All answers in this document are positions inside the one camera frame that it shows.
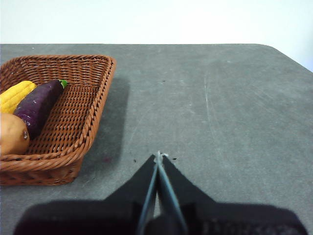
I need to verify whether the brown potato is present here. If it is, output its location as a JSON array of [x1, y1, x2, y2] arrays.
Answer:
[[0, 113, 30, 155]]

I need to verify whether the brown wicker basket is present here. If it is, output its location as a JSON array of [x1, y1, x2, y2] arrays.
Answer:
[[0, 54, 117, 186]]

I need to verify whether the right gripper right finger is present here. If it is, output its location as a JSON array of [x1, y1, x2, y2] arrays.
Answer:
[[158, 155, 308, 235]]

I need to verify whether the yellow corn cob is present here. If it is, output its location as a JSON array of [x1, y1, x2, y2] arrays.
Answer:
[[0, 80, 37, 115]]

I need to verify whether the purple eggplant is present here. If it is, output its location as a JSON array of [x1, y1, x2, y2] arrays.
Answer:
[[13, 79, 69, 140]]

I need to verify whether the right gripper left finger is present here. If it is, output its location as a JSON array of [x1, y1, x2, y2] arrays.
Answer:
[[13, 154, 158, 235]]

